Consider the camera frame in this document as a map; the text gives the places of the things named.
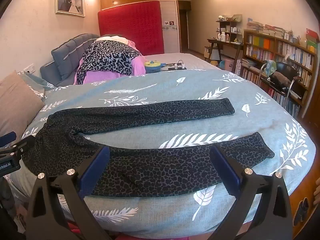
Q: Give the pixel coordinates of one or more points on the red box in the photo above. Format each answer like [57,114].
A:
[312,33]

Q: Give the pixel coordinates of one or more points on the grey bed sheet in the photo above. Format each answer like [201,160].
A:
[192,60]

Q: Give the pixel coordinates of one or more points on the light grey patterned bedsheet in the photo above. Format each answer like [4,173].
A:
[175,87]

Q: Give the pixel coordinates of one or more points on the teal leaf printed pillow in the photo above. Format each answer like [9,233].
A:
[37,85]

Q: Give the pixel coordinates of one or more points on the blue and yellow toy basket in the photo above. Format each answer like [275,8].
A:
[153,67]

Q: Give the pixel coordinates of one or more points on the pink plastic bin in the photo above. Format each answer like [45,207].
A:
[229,65]

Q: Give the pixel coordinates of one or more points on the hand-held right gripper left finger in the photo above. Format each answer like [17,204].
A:
[96,166]

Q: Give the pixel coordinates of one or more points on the green box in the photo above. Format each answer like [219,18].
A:
[312,47]

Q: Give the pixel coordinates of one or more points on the red quilted blanket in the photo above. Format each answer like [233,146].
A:
[130,27]

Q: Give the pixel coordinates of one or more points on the power strip with chargers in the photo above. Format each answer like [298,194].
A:
[176,66]

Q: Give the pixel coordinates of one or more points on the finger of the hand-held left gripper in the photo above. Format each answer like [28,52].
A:
[22,146]
[7,139]

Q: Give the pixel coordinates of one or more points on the dark leopard print pants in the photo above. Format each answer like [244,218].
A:
[150,166]

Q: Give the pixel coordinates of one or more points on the beige pillow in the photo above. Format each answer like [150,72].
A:
[17,100]

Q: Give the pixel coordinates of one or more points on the pink blanket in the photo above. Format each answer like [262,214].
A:
[138,67]

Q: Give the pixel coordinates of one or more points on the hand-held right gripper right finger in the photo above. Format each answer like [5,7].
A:
[225,170]

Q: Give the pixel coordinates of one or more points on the wooden desk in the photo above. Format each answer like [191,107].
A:
[225,43]

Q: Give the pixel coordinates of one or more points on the dark wooden door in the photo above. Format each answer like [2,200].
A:
[183,27]

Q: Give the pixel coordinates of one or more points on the grey leopard print cloth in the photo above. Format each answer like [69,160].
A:
[107,57]

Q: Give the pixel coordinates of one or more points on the framed wall photo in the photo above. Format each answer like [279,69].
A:
[70,1]

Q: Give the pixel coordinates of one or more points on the wooden bookshelf with books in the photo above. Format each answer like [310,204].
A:
[287,51]

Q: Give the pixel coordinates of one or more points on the stack of books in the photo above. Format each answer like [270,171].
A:
[267,30]

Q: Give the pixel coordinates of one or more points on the metal frame chair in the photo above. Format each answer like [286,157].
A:
[292,90]

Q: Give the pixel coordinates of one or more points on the wooden desk shelf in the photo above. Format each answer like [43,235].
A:
[231,27]

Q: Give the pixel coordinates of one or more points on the grey-blue padded headboard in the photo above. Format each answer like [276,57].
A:
[65,55]

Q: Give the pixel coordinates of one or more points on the white wall socket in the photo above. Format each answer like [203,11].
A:
[30,69]

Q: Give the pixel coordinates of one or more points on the teal patterned cloth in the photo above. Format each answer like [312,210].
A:
[270,67]

